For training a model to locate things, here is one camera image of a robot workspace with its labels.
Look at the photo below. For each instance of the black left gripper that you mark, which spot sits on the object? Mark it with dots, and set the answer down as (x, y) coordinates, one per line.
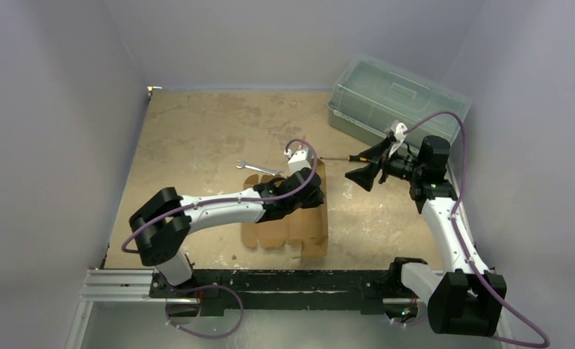
(317, 199)

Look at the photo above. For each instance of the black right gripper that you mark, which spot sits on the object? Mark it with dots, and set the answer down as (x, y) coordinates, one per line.
(381, 163)

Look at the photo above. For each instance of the brown cardboard box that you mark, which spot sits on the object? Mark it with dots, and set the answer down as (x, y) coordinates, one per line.
(306, 231)

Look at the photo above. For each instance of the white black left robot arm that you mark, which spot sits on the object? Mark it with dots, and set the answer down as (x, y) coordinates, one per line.
(161, 225)

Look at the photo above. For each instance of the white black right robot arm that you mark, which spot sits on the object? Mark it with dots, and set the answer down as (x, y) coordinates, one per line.
(465, 299)

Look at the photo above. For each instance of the clear plastic storage box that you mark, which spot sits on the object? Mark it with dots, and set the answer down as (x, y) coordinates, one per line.
(371, 95)

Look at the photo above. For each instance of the yellow black screwdriver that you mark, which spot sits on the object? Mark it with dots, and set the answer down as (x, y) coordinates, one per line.
(350, 158)

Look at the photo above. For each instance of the silver open-end wrench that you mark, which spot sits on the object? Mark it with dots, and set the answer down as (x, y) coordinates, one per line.
(242, 164)

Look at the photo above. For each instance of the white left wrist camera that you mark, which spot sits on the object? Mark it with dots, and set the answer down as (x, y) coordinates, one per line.
(298, 159)

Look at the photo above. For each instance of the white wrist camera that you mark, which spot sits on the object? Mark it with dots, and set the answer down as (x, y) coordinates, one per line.
(298, 159)
(397, 135)

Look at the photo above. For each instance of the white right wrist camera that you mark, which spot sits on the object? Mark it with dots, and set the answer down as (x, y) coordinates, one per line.
(397, 135)

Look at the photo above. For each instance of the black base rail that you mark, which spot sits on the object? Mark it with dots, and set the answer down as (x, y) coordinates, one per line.
(370, 292)

